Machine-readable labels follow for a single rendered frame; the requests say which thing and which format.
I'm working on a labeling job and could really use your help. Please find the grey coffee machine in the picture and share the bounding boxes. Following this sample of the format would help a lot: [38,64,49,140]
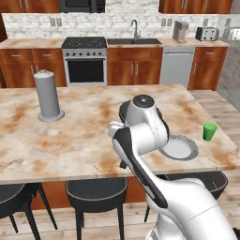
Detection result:
[172,20,190,44]

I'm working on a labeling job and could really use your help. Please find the silver sink tap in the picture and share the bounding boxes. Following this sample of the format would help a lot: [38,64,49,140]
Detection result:
[129,19,142,41]

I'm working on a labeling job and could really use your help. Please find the white box appliance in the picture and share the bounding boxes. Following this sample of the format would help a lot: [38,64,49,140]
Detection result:
[229,27,240,42]

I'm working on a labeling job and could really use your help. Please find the green cup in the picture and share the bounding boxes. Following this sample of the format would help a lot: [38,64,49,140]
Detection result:
[202,121,218,143]

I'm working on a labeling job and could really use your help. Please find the brown island base panel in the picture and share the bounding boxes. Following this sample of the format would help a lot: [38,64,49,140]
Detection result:
[30,176,148,211]

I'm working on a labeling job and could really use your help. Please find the silver toaster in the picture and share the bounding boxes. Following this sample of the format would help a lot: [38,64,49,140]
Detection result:
[195,26,220,42]

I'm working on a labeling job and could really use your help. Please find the silver oven with hob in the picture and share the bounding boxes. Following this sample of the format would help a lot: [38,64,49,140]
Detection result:
[61,36,108,88]

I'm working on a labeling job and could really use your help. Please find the grey rimmed white plate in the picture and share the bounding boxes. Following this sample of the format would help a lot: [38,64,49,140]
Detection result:
[158,134,200,162]

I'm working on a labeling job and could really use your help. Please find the black microwave oven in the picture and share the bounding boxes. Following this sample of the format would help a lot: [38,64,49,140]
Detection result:
[57,0,107,14]

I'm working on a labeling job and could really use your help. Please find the grey paper towel holder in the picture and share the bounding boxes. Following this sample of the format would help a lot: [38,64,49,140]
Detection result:
[33,68,66,124]

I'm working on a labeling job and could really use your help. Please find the brown wall cupboards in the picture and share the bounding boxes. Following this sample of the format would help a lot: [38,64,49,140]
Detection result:
[0,0,60,14]
[157,0,234,15]

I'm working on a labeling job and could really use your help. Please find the black round stool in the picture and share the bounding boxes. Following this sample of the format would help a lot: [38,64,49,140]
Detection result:
[65,176,129,240]
[0,182,59,240]
[143,170,230,224]

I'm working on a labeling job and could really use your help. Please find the dark kitchen sink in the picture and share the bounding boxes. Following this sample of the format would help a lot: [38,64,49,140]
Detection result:
[107,37,163,46]

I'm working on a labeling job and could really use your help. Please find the silver dishwasher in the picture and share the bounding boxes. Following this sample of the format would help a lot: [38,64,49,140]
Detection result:
[159,46,197,90]

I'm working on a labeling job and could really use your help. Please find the brown base cupboards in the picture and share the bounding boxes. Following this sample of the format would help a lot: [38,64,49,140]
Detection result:
[187,46,230,92]
[106,47,164,86]
[0,48,68,89]

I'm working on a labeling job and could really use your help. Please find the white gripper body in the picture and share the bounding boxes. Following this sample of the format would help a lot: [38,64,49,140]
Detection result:
[107,121,127,141]

